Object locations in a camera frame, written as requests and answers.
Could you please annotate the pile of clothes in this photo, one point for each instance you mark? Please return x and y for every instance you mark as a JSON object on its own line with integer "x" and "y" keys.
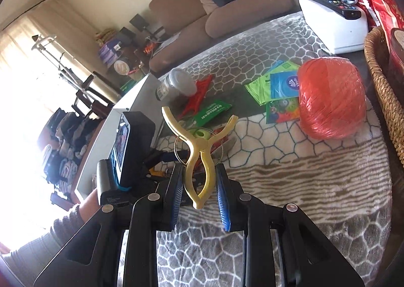
{"x": 69, "y": 148}

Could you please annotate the colourful cartoon packet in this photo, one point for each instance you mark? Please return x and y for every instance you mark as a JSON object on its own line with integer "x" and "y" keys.
{"x": 281, "y": 112}

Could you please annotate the beige sofa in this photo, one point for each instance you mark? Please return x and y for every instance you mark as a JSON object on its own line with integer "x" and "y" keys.
{"x": 246, "y": 12}

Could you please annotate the wicker basket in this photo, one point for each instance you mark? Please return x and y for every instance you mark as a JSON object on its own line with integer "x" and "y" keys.
{"x": 378, "y": 85}

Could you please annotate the curtain rod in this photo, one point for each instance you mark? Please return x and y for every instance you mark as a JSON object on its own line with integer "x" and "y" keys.
{"x": 28, "y": 11}

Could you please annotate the blue snack packet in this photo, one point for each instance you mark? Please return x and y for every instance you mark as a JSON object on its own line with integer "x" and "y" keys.
{"x": 284, "y": 85}

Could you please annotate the green snack packet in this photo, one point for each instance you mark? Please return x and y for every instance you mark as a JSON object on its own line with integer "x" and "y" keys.
{"x": 260, "y": 88}

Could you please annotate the black remote control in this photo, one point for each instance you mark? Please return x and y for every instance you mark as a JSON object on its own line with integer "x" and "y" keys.
{"x": 328, "y": 3}

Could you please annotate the person's left forearm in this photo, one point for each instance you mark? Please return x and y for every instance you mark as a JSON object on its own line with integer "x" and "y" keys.
{"x": 47, "y": 238}

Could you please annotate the green packet with white print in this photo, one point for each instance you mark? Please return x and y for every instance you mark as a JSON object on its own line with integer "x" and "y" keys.
{"x": 211, "y": 112}

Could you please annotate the white drying rack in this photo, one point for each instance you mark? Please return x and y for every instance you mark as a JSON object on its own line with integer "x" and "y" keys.
{"x": 47, "y": 45}

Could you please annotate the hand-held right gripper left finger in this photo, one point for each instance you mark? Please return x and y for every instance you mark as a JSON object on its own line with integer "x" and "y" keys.
{"x": 179, "y": 194}

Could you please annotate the white curtain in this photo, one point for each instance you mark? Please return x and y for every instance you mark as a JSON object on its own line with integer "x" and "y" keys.
{"x": 19, "y": 53}

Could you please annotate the jar with grey lid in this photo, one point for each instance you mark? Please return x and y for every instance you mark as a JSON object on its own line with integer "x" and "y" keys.
{"x": 176, "y": 83}

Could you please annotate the stack of purple boxes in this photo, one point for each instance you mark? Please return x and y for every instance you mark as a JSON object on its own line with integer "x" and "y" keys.
{"x": 109, "y": 52}

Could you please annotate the white tissue box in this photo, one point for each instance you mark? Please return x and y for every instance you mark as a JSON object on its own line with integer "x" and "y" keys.
{"x": 334, "y": 31}

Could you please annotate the yellow plastic clothespin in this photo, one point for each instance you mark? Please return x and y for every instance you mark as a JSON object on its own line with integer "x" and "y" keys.
{"x": 198, "y": 148}

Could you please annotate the red twine ball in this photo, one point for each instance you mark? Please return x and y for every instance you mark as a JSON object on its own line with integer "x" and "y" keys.
{"x": 331, "y": 97}

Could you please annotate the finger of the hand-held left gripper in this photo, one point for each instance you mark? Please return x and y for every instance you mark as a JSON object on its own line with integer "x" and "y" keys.
{"x": 161, "y": 156}

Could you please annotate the green bag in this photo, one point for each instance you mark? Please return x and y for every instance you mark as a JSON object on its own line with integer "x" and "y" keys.
{"x": 127, "y": 86}

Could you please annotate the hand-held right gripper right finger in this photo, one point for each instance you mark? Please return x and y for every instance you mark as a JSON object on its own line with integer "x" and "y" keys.
{"x": 222, "y": 198}

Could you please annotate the black speaker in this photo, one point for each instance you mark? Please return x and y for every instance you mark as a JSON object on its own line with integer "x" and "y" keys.
{"x": 138, "y": 22}

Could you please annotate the red plastic clothespin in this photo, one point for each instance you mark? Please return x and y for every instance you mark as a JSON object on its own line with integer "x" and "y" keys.
{"x": 198, "y": 91}

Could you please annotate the round tin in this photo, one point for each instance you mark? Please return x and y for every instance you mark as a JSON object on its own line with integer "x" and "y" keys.
{"x": 121, "y": 67}

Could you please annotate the wooden chair with brown cushion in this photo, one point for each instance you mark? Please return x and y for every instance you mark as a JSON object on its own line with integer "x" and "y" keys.
{"x": 91, "y": 94}

